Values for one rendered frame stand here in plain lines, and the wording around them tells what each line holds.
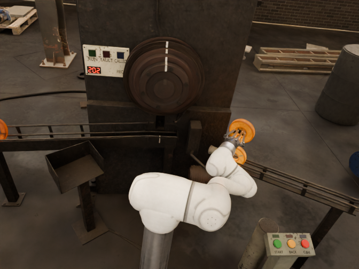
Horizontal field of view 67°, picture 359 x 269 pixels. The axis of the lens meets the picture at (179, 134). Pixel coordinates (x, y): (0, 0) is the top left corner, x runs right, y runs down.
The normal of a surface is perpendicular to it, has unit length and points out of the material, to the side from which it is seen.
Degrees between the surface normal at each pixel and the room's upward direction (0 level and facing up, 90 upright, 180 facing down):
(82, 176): 5
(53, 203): 0
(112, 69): 90
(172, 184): 4
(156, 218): 79
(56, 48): 90
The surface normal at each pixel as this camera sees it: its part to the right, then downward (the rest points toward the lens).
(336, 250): 0.11, -0.79
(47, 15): 0.05, 0.61
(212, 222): -0.02, 0.21
